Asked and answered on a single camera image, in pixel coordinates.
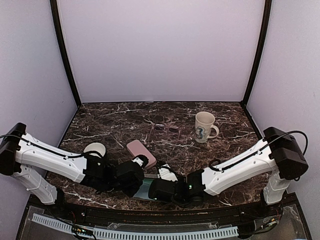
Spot clear frame dark-lens sunglasses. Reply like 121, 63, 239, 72
146, 123, 181, 150

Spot black right corner post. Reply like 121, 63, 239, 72
240, 0, 273, 109

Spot black left corner post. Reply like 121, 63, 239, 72
49, 0, 82, 108

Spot cream ceramic mug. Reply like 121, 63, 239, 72
194, 111, 220, 144

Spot grey glasses case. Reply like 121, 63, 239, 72
132, 174, 160, 201

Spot black front rail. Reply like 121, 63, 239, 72
80, 207, 241, 225

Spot pink glasses case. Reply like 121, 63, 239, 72
126, 139, 157, 170

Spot white slotted cable duct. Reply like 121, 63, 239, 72
31, 213, 239, 240

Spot black corner post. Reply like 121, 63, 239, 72
49, 0, 82, 108
240, 0, 273, 109

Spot white ceramic bowl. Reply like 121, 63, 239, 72
83, 142, 106, 158

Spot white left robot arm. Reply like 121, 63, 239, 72
0, 122, 149, 218

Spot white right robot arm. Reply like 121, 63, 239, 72
148, 127, 309, 217

